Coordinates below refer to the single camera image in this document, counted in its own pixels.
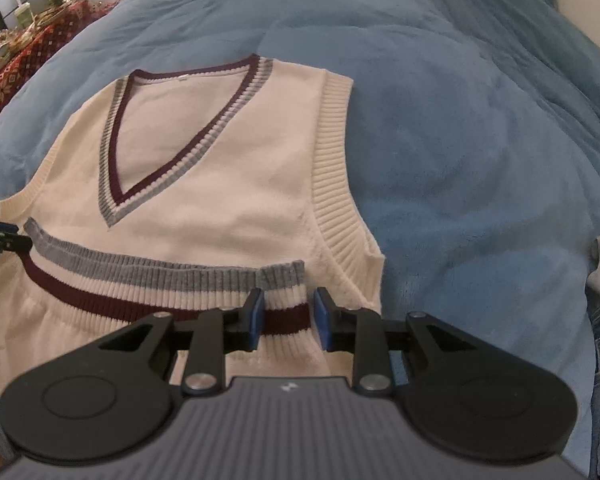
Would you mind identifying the cream knit vest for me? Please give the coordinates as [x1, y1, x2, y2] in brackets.
[0, 54, 385, 396]

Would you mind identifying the blue fleece blanket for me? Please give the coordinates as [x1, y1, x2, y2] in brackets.
[0, 0, 600, 480]

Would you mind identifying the red patterned tablecloth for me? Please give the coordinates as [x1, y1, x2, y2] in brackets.
[0, 0, 118, 136]

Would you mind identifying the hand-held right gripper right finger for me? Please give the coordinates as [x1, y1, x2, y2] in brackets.
[312, 286, 475, 398]

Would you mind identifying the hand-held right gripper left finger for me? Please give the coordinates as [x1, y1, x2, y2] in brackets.
[97, 287, 267, 397]

